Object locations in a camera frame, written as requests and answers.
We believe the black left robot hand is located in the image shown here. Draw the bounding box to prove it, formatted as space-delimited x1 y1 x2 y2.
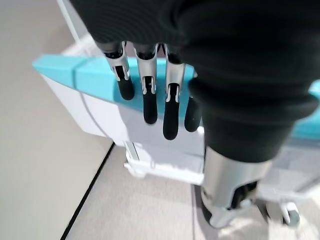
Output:
69 0 320 228

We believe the blue white cart drawer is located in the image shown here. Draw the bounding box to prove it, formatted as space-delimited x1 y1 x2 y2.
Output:
31 54 320 151

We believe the white medical cart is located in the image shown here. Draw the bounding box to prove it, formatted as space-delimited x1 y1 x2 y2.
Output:
56 0 320 227

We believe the cart caster wheel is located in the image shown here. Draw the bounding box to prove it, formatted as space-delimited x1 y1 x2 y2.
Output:
264 199 301 226

